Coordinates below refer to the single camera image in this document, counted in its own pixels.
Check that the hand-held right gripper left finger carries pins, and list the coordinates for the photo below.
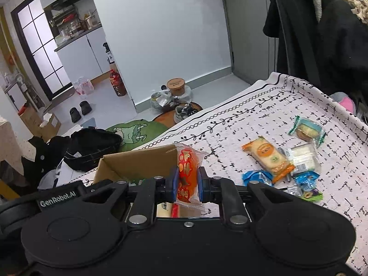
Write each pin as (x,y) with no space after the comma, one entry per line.
(174,185)

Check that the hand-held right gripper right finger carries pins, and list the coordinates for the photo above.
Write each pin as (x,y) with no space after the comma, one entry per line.
(202,187)

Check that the orange-red snack packet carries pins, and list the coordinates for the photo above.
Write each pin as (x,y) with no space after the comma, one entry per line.
(188,172)

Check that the brown cardboard box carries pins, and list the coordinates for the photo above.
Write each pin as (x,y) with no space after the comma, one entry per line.
(138,164)

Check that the orange rice cracker packet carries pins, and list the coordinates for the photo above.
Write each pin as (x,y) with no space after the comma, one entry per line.
(268,155)

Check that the teal pastry packet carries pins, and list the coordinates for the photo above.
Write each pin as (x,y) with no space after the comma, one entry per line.
(306,130)

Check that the black clothes pile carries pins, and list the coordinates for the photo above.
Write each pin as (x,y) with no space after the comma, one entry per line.
(37,155)

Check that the small blue snack packet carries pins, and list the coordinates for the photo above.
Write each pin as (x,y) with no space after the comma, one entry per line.
(256,176)

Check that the white printed tablecloth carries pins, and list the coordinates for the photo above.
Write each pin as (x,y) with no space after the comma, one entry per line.
(230,138)

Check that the green cartoon floor mat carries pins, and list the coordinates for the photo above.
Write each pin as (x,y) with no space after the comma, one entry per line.
(149,132)

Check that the black bag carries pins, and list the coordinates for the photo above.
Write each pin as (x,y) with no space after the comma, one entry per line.
(92,146)

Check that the brown round floor mat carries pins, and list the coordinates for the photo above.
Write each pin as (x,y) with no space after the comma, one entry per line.
(164,119)

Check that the open cardboard box with tissue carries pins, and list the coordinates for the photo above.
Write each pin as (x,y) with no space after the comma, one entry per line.
(51,126)

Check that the grey and black sneaker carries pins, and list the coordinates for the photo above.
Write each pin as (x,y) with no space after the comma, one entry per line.
(182,113)

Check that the white dotted cloth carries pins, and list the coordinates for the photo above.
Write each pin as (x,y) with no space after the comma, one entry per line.
(11,138)

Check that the clear plastic bag with contents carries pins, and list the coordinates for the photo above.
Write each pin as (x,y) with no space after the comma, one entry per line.
(161,100)

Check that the jar with wooden lid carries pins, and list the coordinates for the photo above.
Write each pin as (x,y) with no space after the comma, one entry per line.
(176,85)

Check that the clear packet with white snack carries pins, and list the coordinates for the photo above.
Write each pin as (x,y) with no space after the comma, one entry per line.
(304,156)

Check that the green and purple snack packet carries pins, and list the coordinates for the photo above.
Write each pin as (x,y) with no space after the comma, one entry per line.
(313,196)

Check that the pink plastic bag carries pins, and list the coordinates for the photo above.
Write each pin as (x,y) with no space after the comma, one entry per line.
(83,86)

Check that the red oil bottle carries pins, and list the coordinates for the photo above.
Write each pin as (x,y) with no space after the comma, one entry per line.
(117,83)

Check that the white kitchen base cabinet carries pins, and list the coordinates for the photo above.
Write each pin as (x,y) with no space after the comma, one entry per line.
(83,57)

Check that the dark framed glass door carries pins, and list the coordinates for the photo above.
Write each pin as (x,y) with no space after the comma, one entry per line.
(43,49)

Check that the grey entrance door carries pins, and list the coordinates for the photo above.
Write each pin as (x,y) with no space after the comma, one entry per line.
(250,28)

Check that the pink and grey plush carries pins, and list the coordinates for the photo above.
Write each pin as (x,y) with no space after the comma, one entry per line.
(346,102)

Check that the black coat with white lining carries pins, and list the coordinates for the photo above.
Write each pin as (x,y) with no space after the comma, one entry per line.
(290,34)

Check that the beige knit scarf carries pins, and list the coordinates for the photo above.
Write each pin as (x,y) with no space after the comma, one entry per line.
(358,0)

